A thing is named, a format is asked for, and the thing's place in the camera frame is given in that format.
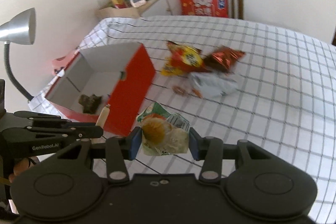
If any silver desk lamp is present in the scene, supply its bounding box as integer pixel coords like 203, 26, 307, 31
0, 7, 36, 103

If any person's left hand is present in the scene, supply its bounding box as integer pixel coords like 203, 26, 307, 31
9, 158, 30, 184

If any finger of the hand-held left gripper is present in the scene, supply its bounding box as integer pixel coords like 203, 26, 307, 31
25, 122, 104, 139
13, 110, 72, 123

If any white checked tablecloth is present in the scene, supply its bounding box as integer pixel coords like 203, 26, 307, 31
28, 15, 336, 224

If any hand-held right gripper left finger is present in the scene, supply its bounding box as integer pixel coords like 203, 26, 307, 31
56, 126, 142, 184

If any dark brown small packet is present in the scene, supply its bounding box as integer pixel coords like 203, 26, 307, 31
78, 94, 102, 114

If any beige snack stick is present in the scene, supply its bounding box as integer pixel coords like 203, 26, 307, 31
96, 104, 111, 126

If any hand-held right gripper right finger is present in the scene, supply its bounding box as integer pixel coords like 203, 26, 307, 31
189, 128, 273, 184

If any clear nut packet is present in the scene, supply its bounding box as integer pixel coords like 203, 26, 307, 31
172, 85, 187, 96

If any orange snack bag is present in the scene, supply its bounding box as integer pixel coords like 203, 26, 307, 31
165, 40, 208, 74

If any red cardboard box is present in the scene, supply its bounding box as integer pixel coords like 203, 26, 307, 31
45, 42, 156, 136

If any white snack bag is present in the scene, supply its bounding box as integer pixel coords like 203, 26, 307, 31
188, 71, 238, 99

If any clear egg snack packet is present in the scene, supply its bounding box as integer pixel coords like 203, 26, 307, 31
136, 102, 190, 156

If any red-brown foil snack bag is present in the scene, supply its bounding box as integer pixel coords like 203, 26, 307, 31
203, 46, 246, 74

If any yellow candy packet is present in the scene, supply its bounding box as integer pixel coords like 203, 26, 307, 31
160, 64, 181, 77

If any pink cloth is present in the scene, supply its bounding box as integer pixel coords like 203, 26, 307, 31
51, 49, 80, 75

